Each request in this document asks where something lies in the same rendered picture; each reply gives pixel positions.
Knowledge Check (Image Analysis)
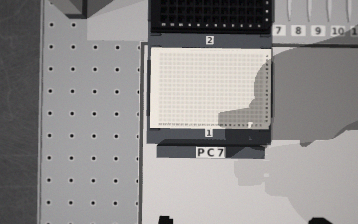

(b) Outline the grey plate carrier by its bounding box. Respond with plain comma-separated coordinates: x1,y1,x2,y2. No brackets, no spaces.
146,0,274,159

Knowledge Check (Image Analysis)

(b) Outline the white multi-well plate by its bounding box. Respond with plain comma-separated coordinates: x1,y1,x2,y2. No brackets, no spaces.
150,48,271,129

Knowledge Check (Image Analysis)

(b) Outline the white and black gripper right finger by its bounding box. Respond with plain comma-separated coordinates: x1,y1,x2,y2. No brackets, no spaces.
308,217,332,224

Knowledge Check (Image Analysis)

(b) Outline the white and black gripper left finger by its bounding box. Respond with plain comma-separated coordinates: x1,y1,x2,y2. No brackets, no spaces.
158,216,173,224

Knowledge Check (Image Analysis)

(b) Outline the black well plate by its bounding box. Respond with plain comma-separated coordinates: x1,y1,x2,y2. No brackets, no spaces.
151,0,271,35

